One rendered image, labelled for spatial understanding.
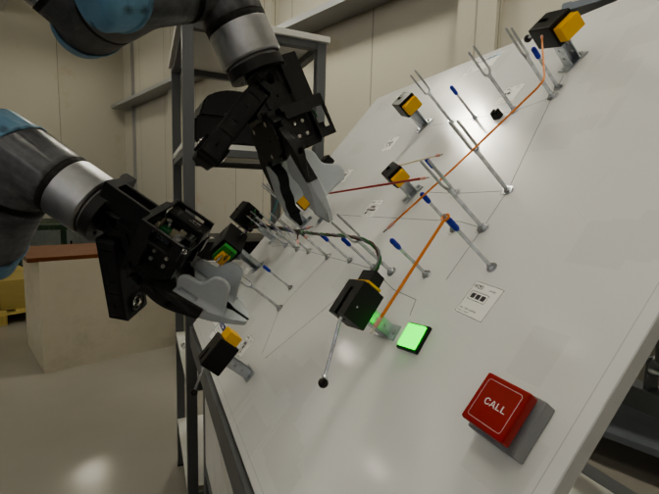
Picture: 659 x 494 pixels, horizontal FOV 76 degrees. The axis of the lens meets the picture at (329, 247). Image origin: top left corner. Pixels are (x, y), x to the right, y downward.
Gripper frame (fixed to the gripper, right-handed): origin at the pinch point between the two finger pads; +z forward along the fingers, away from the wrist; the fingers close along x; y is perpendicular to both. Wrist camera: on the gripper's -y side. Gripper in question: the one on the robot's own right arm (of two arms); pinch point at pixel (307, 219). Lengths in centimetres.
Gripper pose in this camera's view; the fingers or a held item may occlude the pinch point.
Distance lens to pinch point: 55.4
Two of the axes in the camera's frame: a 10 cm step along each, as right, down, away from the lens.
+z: 4.0, 8.9, 2.2
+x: -4.9, 0.0, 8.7
